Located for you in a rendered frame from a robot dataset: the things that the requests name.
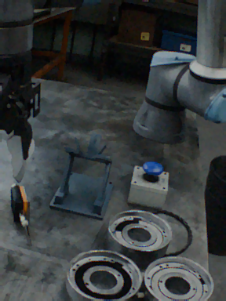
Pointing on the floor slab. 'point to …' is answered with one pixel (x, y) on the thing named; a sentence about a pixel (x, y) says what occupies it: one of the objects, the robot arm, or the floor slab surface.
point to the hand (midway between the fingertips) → (4, 174)
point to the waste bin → (216, 205)
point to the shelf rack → (131, 44)
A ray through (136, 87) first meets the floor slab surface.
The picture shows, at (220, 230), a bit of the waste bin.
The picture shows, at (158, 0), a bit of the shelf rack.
